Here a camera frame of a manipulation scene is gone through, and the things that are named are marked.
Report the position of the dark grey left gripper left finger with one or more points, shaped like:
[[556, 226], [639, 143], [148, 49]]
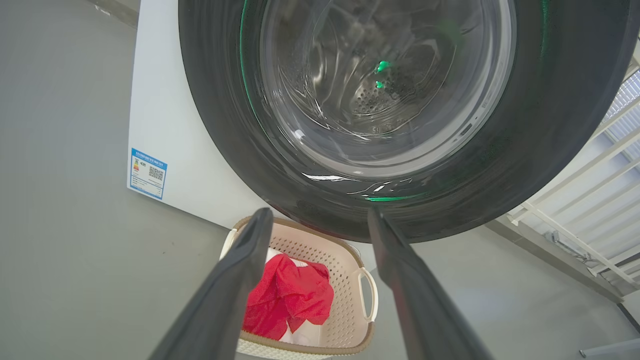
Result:
[[225, 300]]

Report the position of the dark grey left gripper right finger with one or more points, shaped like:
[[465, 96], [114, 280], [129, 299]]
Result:
[[420, 310]]

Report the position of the red and white garment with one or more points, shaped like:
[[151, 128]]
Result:
[[285, 300]]

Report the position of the black round glass washer door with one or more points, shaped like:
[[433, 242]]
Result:
[[550, 125]]

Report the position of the cream perforated laundry basket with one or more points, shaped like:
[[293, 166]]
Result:
[[345, 280]]

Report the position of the white front-load washing machine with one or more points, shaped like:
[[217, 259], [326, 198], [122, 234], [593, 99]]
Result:
[[165, 100]]

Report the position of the white railing fence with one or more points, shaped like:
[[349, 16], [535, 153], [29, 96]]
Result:
[[517, 215]]

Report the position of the blue energy label sticker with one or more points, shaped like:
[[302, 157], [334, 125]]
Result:
[[148, 174]]

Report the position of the grey metal bar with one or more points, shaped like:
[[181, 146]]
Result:
[[615, 347]]

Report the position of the perforated steel washer drum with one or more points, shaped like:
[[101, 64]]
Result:
[[380, 95]]

